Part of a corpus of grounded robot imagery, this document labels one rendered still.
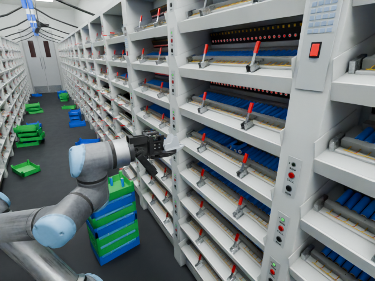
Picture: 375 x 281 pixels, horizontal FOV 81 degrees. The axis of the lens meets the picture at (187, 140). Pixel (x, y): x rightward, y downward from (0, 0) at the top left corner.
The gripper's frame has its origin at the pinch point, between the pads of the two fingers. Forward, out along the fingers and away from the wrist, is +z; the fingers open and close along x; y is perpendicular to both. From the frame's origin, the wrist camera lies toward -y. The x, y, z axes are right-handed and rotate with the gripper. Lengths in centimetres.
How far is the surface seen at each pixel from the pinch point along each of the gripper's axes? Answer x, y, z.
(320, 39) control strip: -36, 36, 14
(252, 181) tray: -19.7, -9.7, 18.7
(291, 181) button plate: -35.4, -0.6, 15.7
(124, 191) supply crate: 63, -53, -6
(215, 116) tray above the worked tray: 3.1, 9.1, 17.8
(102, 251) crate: 60, -93, -25
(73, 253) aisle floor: 81, -105, -42
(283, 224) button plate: -35.5, -15.8, 16.2
